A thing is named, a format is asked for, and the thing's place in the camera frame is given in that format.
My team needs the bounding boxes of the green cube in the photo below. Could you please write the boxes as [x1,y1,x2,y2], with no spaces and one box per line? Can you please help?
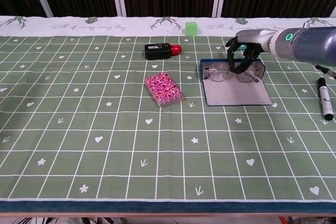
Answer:
[185,21,198,36]

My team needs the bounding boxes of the black white marker pen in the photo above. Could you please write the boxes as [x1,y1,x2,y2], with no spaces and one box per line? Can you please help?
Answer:
[317,77,334,120]

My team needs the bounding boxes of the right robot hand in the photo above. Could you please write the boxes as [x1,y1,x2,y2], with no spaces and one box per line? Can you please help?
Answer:
[225,28,276,74]

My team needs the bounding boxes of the dark blue table cover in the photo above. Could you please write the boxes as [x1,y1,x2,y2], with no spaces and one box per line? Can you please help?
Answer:
[0,199,336,214]

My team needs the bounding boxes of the green grid tablecloth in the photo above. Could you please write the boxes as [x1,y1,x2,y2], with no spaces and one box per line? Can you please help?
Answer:
[0,15,336,202]

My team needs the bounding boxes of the pink patterned card box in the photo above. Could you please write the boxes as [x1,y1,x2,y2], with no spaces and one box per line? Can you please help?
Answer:
[145,72,182,108]

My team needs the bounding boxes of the black bottle red cap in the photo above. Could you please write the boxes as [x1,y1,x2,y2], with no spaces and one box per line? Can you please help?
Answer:
[144,43,183,61]

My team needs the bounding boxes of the blue glasses case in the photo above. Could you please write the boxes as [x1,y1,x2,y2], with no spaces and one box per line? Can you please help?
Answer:
[198,58,274,106]

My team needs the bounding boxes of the black wire-frame eyeglasses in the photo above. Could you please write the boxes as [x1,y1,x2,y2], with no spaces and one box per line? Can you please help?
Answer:
[203,61,259,83]

